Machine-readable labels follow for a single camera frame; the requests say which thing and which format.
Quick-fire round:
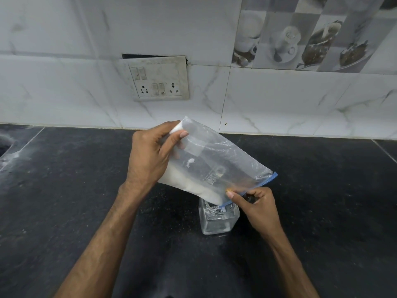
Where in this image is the person's left hand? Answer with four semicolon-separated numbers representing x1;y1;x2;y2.
124;120;189;194

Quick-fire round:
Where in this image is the person's right hand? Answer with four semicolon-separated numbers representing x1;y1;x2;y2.
226;187;283;240

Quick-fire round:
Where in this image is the clear zip-lock plastic bag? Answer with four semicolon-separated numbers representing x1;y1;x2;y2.
157;116;278;206

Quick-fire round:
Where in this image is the person's left forearm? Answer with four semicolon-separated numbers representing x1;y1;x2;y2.
54;182;147;298

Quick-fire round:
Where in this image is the person's right forearm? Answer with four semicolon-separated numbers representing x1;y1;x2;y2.
262;227;320;298

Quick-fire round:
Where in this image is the clear square glass jar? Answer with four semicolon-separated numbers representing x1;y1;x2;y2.
198;197;241;236

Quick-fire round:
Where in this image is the white powder in bag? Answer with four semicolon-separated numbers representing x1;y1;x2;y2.
158;122;231;206

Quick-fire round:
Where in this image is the white wall switch socket plate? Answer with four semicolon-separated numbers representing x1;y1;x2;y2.
119;56;190;102

